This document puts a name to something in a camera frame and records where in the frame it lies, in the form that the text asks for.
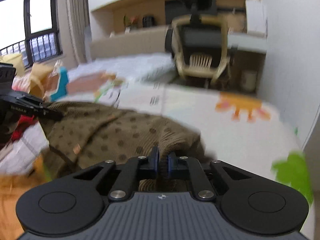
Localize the brown polka dot garment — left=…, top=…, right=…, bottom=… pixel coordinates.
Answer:
left=39, top=102, right=209, bottom=179

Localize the teal and brown box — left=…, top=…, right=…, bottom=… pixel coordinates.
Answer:
left=44, top=67, right=69, bottom=102

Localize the white cartoon play mat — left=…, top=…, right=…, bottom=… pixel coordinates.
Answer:
left=93, top=83, right=313, bottom=203

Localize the orange fabric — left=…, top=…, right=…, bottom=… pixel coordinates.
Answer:
left=0, top=157, right=47, bottom=239

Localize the black framed window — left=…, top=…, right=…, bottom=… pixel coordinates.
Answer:
left=1, top=0, right=62, bottom=68

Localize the white waste bin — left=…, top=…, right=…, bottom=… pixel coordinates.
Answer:
left=240, top=70, right=258, bottom=92

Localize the beige mesh office chair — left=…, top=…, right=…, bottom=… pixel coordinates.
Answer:
left=165, top=0, right=238, bottom=89

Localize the beige curtain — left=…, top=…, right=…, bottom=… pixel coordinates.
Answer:
left=66, top=0, right=89, bottom=64

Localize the beige bed headboard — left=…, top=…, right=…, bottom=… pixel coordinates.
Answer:
left=90, top=26, right=169, bottom=60

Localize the wooden desk with shelves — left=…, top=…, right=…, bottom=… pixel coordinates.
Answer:
left=88, top=0, right=267, bottom=54

